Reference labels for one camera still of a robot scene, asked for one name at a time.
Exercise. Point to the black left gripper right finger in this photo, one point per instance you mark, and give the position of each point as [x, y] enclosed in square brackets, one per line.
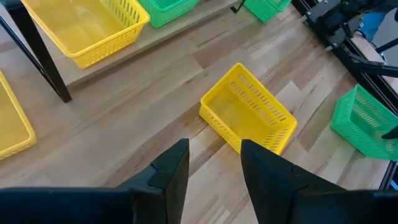
[270, 186]

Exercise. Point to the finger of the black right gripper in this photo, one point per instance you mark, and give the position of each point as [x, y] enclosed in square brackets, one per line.
[392, 134]

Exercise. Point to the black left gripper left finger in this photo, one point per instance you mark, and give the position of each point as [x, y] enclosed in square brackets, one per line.
[168, 193]

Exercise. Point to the green slotted plastic basket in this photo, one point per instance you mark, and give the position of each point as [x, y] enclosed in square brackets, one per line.
[351, 124]
[161, 15]
[264, 9]

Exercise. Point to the yellow slotted plastic basket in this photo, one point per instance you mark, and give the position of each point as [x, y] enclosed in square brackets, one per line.
[12, 124]
[236, 115]
[77, 28]

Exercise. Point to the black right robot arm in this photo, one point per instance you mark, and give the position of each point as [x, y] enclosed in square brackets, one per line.
[329, 15]

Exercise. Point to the black-framed wooden shelf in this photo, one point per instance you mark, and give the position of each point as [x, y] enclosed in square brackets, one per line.
[161, 40]

